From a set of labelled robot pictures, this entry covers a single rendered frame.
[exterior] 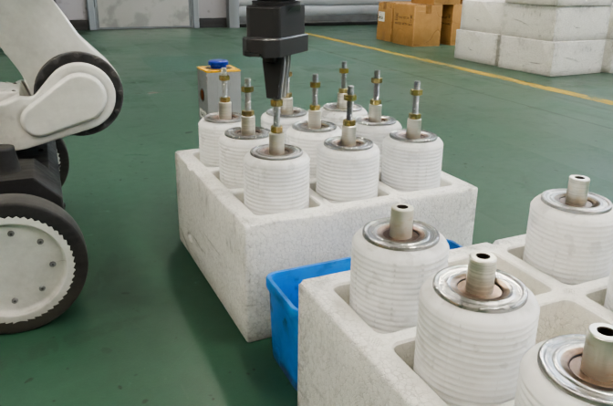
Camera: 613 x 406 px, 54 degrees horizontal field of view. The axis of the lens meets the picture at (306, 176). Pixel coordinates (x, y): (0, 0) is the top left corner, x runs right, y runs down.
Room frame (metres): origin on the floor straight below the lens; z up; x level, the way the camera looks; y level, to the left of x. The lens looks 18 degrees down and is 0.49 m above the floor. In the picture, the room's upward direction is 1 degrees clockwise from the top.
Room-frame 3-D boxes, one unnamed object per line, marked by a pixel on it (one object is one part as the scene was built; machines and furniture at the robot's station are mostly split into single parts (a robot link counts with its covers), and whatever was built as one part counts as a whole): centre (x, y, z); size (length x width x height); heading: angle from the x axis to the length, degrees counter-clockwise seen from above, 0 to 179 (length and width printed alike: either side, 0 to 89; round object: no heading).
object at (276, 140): (0.83, 0.04, 0.26); 0.02 x 0.02 x 0.03
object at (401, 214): (0.55, -0.09, 0.26); 0.02 x 0.02 x 0.03
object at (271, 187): (0.83, 0.04, 0.16); 0.10 x 0.10 x 0.18
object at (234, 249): (0.99, -0.01, 0.09); 0.39 x 0.39 x 0.18; 25
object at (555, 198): (0.65, -0.31, 0.25); 0.08 x 0.08 x 0.01
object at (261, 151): (0.83, 0.04, 0.25); 0.08 x 0.08 x 0.01
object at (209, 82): (1.22, 0.18, 0.16); 0.07 x 0.07 x 0.31; 25
